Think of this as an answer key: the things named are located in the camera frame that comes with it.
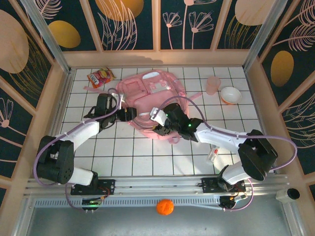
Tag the pink backpack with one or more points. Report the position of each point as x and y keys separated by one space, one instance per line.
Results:
x=147 y=98

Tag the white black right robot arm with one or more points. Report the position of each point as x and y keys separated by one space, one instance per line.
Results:
x=216 y=136

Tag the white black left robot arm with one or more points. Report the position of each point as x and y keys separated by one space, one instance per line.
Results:
x=81 y=131

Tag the clear plastic supplies packet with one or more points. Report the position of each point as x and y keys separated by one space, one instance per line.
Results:
x=212 y=155

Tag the colourful snack bag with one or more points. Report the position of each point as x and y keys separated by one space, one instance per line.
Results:
x=101 y=77

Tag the pink translucent cup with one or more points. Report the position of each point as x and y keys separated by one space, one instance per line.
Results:
x=212 y=86

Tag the white orange bowl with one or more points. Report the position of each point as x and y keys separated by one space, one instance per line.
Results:
x=231 y=95

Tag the orange ball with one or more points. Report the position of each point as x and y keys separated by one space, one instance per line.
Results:
x=165 y=207

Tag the small electronics board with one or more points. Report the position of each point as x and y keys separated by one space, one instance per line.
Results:
x=91 y=202
x=231 y=200

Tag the grey box with black knob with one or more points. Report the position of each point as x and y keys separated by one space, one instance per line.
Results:
x=290 y=195

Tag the aluminium mounting rail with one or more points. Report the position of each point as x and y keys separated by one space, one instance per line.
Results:
x=157 y=184

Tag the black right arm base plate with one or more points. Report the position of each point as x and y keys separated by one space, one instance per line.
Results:
x=209 y=184

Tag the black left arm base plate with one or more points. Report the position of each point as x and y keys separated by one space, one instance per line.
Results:
x=108 y=185

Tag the aluminium frame post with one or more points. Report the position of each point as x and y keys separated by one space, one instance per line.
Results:
x=264 y=32
x=46 y=37

